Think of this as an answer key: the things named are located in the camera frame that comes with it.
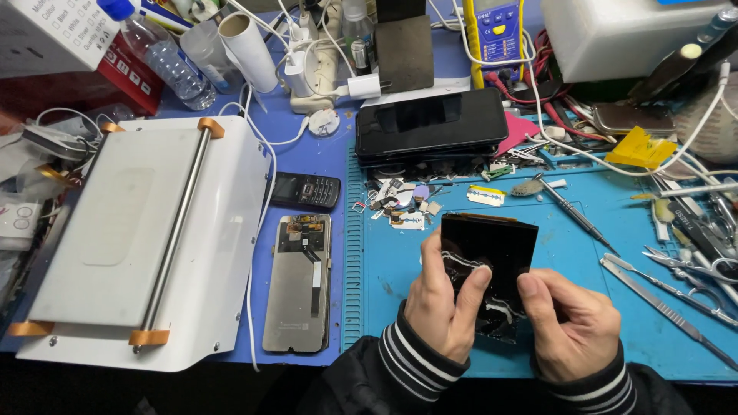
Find person's right hand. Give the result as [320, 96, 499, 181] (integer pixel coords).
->
[516, 269, 623, 385]

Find person's left hand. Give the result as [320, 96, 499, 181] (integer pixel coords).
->
[404, 226, 494, 365]

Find black phone screen panel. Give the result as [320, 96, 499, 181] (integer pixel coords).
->
[439, 211, 540, 347]

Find blue silicone repair mat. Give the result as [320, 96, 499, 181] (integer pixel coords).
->
[341, 113, 738, 385]

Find steel scalpel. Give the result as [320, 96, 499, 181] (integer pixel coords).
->
[599, 256, 738, 373]

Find razor blade white wrapper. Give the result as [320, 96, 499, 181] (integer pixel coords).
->
[390, 211, 426, 231]

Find razor blade yellow wrapper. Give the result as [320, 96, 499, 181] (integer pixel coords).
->
[465, 184, 507, 208]

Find heap of small phone parts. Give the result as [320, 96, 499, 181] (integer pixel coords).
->
[351, 164, 446, 232]

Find grey precision screwdriver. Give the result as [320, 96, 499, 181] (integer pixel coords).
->
[531, 172, 622, 258]

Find steel scissors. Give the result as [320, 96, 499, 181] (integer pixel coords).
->
[642, 245, 738, 330]

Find grey phone display assembly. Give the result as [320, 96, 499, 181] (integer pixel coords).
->
[262, 214, 333, 354]

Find heap of repair tools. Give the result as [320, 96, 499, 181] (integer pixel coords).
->
[650, 171, 738, 272]

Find black keypad phone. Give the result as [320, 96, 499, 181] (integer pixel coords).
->
[269, 171, 342, 210]

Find stack of black smartphones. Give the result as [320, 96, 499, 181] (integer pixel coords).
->
[354, 87, 510, 169]

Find pink card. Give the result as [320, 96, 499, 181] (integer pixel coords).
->
[495, 110, 542, 158]

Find yellow paper sheet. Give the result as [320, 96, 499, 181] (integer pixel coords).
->
[603, 125, 679, 170]

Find white round disc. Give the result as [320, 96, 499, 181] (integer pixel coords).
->
[308, 108, 341, 138]

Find red multimeter leads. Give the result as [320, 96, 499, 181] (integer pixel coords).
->
[483, 28, 613, 144]

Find brown-backed phone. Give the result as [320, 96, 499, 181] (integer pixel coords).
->
[592, 102, 677, 137]

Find white charger adapter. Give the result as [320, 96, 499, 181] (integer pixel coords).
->
[283, 50, 316, 99]
[347, 73, 383, 100]

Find dark grey square pad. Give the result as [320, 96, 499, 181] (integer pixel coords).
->
[374, 14, 435, 95]

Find white power strip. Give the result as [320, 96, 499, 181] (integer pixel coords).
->
[288, 16, 345, 115]

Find yellow blue multimeter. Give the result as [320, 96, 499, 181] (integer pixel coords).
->
[462, 0, 527, 91]

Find small clear bottle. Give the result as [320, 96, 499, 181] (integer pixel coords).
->
[341, 0, 376, 76]

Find white screen separator machine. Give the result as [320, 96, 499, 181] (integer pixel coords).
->
[7, 115, 273, 373]

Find white plastic canister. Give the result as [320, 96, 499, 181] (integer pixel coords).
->
[540, 0, 734, 85]

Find white paper roll tube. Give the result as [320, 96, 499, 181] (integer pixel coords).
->
[217, 12, 280, 95]

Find clear plastic cup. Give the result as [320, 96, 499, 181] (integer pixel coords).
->
[179, 20, 243, 96]

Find clear water bottle blue cap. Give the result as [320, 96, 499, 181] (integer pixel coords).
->
[96, 0, 218, 112]

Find red cardboard box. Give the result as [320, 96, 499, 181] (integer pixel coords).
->
[0, 31, 166, 117]

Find white cardboard box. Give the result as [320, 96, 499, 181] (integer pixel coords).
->
[0, 0, 122, 80]

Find small white-handled brush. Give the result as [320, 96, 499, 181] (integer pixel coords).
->
[510, 177, 569, 198]

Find long white cable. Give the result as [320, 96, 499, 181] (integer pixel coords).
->
[520, 28, 734, 178]

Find white charging cable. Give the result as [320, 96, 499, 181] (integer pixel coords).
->
[217, 81, 312, 372]

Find heap of bags and cables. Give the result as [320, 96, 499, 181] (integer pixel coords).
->
[0, 106, 106, 300]

